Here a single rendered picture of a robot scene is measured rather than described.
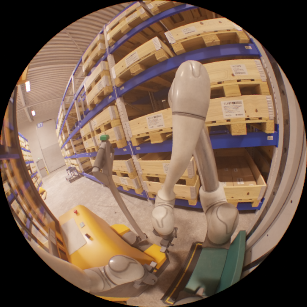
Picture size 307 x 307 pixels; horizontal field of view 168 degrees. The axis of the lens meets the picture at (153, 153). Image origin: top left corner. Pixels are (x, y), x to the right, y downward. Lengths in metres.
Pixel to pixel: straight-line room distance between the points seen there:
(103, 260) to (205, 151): 0.74
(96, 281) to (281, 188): 0.59
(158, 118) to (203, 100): 0.89
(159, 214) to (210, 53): 1.30
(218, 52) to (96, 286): 1.62
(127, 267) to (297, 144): 0.53
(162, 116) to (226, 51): 0.99
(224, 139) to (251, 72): 0.71
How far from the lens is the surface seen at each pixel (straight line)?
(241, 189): 1.31
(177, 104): 0.28
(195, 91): 0.27
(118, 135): 1.62
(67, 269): 0.15
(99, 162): 0.49
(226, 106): 0.99
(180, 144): 0.29
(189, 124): 0.27
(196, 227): 1.63
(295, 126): 0.27
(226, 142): 1.08
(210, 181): 0.56
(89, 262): 0.71
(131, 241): 1.17
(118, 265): 0.41
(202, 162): 0.49
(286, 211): 0.38
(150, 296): 1.47
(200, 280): 0.69
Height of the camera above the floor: 1.41
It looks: 16 degrees down
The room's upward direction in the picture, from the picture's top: 15 degrees counter-clockwise
